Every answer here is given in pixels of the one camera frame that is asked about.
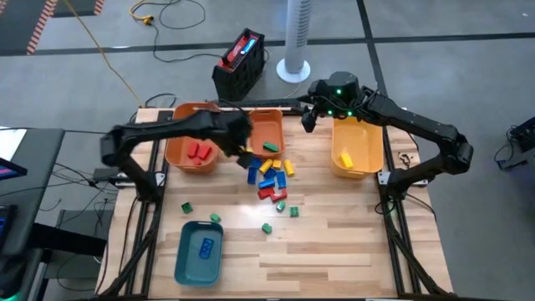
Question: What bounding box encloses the black striped floor mat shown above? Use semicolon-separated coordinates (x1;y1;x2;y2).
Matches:
0;0;58;55

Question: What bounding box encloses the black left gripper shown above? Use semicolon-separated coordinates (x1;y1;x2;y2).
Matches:
211;110;255;170

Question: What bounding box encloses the large orange plastic bin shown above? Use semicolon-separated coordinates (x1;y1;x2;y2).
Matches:
165;102;221;175

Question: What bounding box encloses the yellow plastic bin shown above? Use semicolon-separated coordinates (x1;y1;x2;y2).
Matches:
331;116;385;180

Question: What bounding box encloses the yellow cord plug end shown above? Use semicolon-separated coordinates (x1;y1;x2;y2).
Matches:
129;0;155;25

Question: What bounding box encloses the dark screen device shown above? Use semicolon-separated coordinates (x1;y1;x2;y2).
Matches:
0;204;18;252

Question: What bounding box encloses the black equipment with cables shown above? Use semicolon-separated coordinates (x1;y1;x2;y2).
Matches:
494;115;535;171

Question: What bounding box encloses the small orange plastic bin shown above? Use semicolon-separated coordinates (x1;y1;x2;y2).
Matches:
247;108;287;161

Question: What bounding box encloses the yellow extension cord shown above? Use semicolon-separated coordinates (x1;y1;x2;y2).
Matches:
62;0;145;108

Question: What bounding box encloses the desk monitor screen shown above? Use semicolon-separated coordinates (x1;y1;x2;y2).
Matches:
0;157;28;181

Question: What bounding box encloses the black aluminium table frame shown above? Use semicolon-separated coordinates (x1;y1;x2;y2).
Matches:
95;99;455;301

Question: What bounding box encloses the white tower fan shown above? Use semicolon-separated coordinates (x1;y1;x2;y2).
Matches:
276;0;312;84

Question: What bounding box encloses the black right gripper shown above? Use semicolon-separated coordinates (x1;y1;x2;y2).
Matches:
301;79;335;134

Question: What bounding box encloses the black floor cable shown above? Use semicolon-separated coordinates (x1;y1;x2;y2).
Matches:
150;0;223;64

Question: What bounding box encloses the black desk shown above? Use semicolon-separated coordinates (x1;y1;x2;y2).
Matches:
0;127;66;256

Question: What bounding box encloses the black plastic crate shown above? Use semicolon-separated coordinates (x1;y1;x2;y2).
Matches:
211;33;267;102

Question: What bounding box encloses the black cable loop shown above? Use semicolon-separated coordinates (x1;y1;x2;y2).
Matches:
144;92;179;110

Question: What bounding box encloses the teal plastic bin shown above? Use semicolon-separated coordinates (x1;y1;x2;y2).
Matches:
174;221;225;288

